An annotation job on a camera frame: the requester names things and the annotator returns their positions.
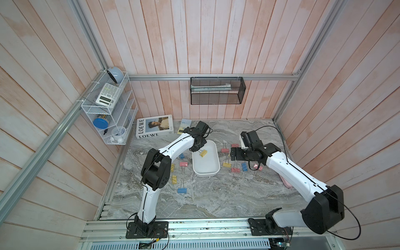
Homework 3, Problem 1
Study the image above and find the white plastic storage box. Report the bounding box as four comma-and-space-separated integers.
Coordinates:
192, 140, 220, 177

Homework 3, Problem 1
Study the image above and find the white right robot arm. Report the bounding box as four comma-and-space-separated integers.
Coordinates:
230, 131, 345, 234

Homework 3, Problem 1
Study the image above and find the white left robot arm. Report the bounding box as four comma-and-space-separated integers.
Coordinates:
126, 121, 213, 239

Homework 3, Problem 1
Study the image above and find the pink plastic box lid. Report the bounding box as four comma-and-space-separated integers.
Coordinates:
279, 176, 293, 189

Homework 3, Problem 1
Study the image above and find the yellow blue small calculator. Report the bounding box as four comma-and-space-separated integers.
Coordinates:
177, 119, 192, 134

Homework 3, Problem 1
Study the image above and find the green white item in basket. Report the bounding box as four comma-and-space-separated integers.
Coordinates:
190, 84, 232, 92

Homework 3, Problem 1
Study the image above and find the LOEWE white book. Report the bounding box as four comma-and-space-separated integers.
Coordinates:
136, 115, 174, 139

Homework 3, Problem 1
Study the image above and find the white desk calculator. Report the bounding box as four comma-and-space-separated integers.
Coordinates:
95, 83, 122, 109

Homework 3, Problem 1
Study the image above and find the light blue round clock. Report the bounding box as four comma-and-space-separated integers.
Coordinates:
107, 67, 125, 85

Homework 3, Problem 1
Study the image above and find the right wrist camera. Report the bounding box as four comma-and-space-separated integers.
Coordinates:
240, 131, 251, 149

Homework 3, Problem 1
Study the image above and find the black mesh wall basket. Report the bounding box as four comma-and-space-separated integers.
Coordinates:
190, 77, 246, 105

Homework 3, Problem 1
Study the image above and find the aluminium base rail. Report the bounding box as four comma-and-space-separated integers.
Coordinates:
77, 218, 345, 250

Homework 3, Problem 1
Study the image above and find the white wire wall shelf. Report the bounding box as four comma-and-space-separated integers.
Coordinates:
81, 71, 138, 145

